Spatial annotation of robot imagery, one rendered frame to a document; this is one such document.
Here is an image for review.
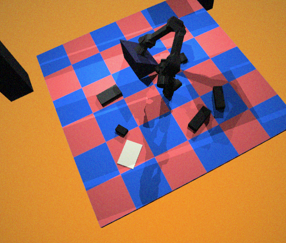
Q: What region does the cream flat rectangular panel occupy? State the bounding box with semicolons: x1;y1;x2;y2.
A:
117;140;143;169

